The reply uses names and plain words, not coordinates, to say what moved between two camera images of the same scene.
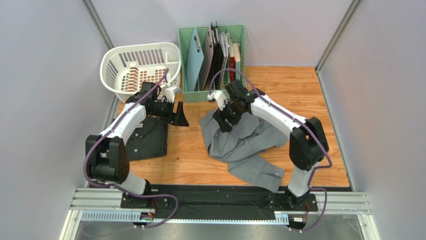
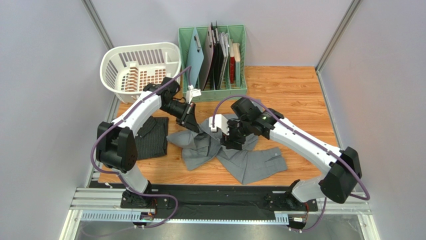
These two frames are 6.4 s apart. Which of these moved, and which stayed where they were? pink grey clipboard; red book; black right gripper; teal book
Moved: black right gripper
Stayed: pink grey clipboard; red book; teal book
